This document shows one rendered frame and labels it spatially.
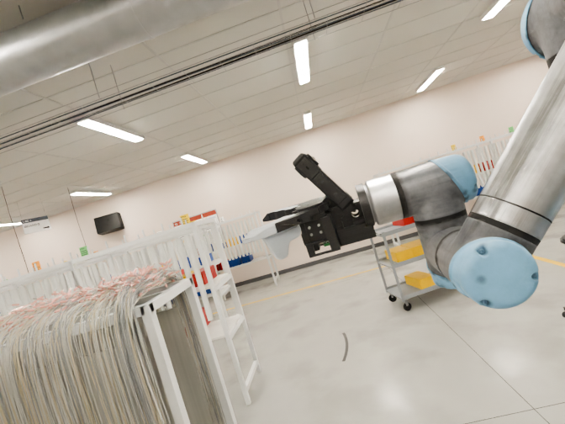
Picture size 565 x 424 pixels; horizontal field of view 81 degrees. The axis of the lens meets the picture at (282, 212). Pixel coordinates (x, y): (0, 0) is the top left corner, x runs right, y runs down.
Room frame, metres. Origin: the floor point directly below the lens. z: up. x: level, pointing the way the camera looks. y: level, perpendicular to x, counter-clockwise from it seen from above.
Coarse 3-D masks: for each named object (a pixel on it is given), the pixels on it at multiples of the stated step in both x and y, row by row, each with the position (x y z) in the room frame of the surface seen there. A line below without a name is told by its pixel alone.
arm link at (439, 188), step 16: (432, 160) 0.50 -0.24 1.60; (448, 160) 0.48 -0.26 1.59; (464, 160) 0.48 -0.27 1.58; (400, 176) 0.50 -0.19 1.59; (416, 176) 0.49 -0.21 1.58; (432, 176) 0.48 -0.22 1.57; (448, 176) 0.47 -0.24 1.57; (464, 176) 0.47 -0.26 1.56; (400, 192) 0.49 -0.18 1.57; (416, 192) 0.48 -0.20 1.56; (432, 192) 0.48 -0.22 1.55; (448, 192) 0.47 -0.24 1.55; (464, 192) 0.47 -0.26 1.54; (416, 208) 0.49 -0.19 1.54; (432, 208) 0.48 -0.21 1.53; (448, 208) 0.47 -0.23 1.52; (464, 208) 0.48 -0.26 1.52
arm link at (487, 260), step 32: (544, 96) 0.35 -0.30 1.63; (544, 128) 0.34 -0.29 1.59; (512, 160) 0.36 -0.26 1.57; (544, 160) 0.34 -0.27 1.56; (512, 192) 0.35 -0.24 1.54; (544, 192) 0.34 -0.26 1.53; (480, 224) 0.36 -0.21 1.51; (512, 224) 0.35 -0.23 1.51; (544, 224) 0.34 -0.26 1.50; (448, 256) 0.39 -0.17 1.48; (480, 256) 0.34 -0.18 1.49; (512, 256) 0.33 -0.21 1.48; (480, 288) 0.34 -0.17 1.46; (512, 288) 0.33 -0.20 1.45
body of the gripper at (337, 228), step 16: (304, 208) 0.51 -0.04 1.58; (320, 208) 0.51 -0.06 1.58; (336, 208) 0.52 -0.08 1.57; (352, 208) 0.52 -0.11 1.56; (368, 208) 0.50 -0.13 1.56; (304, 224) 0.53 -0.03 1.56; (320, 224) 0.53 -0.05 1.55; (336, 224) 0.53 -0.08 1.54; (352, 224) 0.53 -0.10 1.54; (368, 224) 0.51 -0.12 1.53; (304, 240) 0.54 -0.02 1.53; (320, 240) 0.54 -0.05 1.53; (336, 240) 0.52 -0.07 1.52; (352, 240) 0.53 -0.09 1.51
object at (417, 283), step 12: (384, 228) 4.36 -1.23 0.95; (396, 228) 4.08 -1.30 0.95; (408, 228) 3.88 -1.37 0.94; (372, 240) 4.33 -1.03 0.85; (384, 240) 3.85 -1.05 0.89; (396, 252) 3.95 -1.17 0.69; (408, 252) 3.95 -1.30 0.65; (420, 252) 3.96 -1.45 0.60; (384, 264) 4.09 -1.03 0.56; (396, 264) 3.86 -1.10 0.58; (396, 276) 3.85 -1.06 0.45; (408, 276) 4.20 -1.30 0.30; (420, 276) 4.05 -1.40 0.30; (396, 288) 4.29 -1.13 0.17; (408, 288) 4.15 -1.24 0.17; (420, 288) 3.95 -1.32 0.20; (432, 288) 3.89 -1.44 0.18
